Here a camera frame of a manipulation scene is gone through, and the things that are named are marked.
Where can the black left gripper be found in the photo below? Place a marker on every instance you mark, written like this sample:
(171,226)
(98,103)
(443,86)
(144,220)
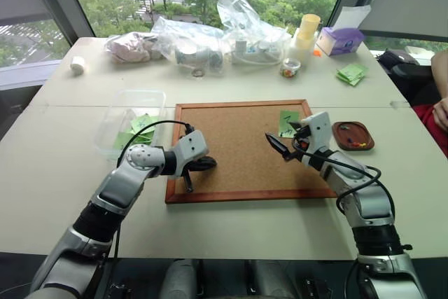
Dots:
(197,165)

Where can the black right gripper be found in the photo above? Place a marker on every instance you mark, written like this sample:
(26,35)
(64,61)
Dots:
(301,139)

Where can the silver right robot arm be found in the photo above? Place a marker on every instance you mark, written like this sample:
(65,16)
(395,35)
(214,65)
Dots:
(367,204)

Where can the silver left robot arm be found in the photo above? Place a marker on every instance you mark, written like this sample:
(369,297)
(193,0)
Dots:
(119,183)

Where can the person's bare forearm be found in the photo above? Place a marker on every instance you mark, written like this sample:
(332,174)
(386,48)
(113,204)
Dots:
(440,75)

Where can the green note with writing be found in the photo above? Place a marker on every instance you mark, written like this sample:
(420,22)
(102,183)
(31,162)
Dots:
(285,131)

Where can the brown wooden tray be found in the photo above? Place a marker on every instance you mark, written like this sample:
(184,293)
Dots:
(344,139)

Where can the clear jar of pushpins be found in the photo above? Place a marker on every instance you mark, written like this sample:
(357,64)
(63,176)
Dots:
(290,68)

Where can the green sticky note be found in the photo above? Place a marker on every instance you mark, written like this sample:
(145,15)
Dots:
(141,124)
(122,141)

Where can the clear plastic box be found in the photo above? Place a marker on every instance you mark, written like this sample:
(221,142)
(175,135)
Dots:
(140,97)

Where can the purple tissue box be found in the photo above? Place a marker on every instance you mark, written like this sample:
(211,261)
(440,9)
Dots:
(341,41)

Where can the black box with buttons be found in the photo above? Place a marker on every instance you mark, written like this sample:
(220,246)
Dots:
(316,288)

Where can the person's bare hand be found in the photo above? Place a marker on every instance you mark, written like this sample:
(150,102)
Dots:
(441,110)

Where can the wood framed cork board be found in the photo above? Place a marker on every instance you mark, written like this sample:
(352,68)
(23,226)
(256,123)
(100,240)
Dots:
(238,138)

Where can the small orange piece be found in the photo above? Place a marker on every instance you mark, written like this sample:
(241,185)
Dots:
(317,53)

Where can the stack of green notes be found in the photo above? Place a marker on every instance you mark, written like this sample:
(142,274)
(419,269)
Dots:
(351,74)

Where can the grey rounded shape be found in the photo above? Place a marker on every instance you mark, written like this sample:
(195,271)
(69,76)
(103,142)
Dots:
(180,279)
(273,279)

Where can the yellow plastic cup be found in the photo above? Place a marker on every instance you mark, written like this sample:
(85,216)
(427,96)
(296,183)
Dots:
(309,26)

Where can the large clear plastic bag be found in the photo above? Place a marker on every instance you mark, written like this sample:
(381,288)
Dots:
(241,15)

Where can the clear bag with roll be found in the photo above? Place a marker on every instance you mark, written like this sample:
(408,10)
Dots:
(189,43)

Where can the black office chair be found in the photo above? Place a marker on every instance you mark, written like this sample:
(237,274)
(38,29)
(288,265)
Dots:
(402,68)

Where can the white tissue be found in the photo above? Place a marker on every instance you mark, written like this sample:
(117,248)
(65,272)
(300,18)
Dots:
(353,17)

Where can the clear bag with pink cloth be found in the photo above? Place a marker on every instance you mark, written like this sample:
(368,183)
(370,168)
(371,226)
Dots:
(129,47)

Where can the person's red shorts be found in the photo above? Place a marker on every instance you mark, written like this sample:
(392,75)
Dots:
(434,127)

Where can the white tape roll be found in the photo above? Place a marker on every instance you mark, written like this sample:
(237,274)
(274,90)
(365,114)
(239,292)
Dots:
(77,65)

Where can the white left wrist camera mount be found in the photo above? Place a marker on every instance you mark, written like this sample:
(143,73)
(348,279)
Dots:
(190,145)

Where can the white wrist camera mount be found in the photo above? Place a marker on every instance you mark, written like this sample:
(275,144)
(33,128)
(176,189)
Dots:
(190,145)
(318,127)

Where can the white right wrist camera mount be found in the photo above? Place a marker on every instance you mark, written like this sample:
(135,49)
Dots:
(318,127)

